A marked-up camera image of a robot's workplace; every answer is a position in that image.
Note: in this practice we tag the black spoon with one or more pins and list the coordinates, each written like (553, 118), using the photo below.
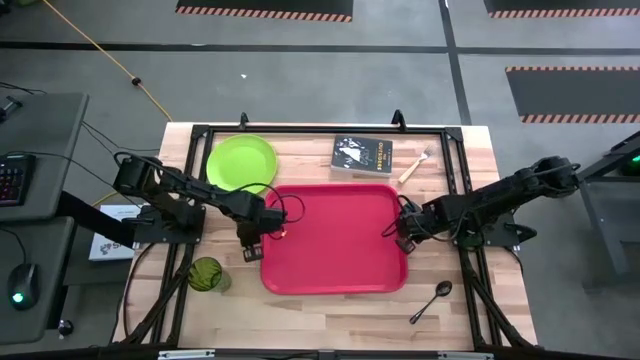
(443, 288)

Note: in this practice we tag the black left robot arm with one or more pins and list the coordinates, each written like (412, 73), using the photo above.
(150, 176)

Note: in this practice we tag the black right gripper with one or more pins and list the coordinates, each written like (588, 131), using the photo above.
(417, 217)

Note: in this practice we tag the lime green plate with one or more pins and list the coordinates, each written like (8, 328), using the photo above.
(240, 162)

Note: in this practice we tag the black computer mouse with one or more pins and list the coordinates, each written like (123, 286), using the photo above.
(23, 286)

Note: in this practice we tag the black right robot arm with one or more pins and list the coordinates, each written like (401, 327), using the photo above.
(500, 196)

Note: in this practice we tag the black keyboard with lit keys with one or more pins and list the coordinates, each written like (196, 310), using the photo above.
(15, 179)

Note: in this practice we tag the small black tool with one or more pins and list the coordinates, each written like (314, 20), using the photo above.
(9, 107)

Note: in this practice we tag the green translucent cup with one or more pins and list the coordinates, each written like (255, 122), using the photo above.
(205, 274)

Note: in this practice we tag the silver metal bracket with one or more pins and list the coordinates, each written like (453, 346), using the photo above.
(186, 354)
(465, 355)

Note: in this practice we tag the black paperback book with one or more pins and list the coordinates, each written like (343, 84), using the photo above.
(361, 156)

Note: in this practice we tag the black hazard-striped floor mat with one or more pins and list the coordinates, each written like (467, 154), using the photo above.
(260, 5)
(575, 92)
(560, 5)

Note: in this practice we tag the white printed box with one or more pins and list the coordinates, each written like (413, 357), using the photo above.
(107, 247)

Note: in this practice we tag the grey desk top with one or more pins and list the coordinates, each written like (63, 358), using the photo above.
(35, 240)
(50, 135)

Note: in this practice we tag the black metal table frame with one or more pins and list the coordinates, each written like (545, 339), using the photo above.
(325, 130)

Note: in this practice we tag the black round knob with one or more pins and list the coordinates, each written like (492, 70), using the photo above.
(65, 327)

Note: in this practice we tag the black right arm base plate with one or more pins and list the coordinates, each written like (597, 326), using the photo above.
(500, 235)

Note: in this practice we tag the red plastic tray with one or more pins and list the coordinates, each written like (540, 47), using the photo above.
(340, 245)

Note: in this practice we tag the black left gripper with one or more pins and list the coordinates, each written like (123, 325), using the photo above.
(250, 207)

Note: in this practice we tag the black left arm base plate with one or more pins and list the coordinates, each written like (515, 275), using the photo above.
(165, 232)

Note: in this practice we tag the dark metal equipment stand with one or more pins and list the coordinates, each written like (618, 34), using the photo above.
(605, 210)

